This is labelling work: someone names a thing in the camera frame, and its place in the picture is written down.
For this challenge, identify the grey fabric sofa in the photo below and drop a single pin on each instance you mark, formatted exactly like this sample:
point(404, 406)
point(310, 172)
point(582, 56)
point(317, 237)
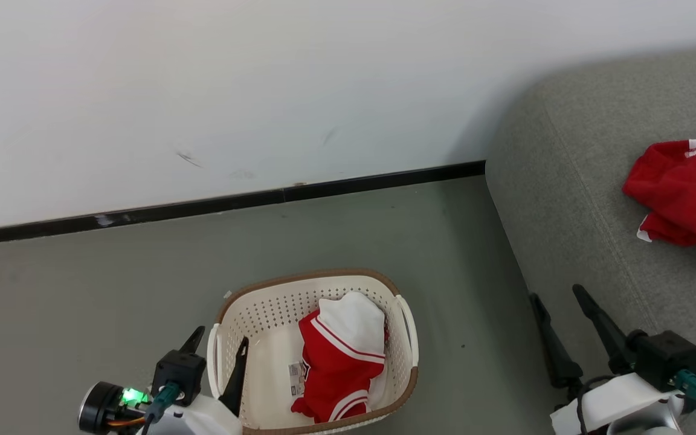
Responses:
point(565, 181)

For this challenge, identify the paper label sticker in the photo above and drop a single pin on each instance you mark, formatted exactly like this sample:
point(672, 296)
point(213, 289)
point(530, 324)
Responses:
point(296, 377)

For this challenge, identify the dark baseboard strip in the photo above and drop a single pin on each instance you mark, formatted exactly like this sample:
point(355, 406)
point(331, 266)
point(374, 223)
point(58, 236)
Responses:
point(203, 206)

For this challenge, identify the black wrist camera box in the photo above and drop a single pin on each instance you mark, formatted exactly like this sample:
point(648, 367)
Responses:
point(665, 356)
point(179, 371)

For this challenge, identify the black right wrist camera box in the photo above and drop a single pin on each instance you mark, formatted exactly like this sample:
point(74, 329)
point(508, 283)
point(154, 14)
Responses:
point(665, 356)

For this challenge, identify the cream perforated laundry basket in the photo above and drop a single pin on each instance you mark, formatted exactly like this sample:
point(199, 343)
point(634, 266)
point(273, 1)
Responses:
point(263, 374)

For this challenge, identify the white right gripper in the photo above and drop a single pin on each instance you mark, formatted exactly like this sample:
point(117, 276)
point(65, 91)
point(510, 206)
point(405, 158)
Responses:
point(614, 402)

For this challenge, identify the white and red jersey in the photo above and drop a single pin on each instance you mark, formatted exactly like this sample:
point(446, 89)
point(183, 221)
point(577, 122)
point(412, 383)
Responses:
point(336, 368)

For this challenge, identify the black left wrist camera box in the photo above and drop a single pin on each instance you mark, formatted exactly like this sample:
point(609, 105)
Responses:
point(179, 371)

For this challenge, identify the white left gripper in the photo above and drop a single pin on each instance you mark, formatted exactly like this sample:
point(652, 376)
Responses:
point(203, 420)

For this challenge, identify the red garment with white trim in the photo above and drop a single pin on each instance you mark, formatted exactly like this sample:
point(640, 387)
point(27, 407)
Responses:
point(680, 193)

